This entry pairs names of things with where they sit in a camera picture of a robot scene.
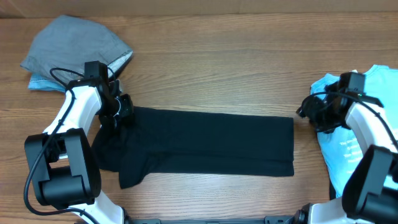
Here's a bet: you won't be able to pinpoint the black t-shirt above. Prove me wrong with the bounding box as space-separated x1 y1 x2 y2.
92 107 294 189

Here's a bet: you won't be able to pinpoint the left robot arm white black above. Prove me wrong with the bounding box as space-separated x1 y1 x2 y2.
23 61 134 223

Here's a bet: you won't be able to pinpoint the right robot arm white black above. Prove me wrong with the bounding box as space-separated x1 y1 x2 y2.
294 72 397 223

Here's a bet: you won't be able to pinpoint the light blue printed t-shirt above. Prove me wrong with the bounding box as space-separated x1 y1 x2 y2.
317 65 397 199

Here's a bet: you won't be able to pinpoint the folded grey shorts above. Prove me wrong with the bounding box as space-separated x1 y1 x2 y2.
21 16 133 80

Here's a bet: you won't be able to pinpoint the folded light blue garment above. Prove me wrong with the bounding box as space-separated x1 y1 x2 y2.
28 73 65 93

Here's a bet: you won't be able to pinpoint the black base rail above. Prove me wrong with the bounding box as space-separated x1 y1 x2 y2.
125 215 294 224

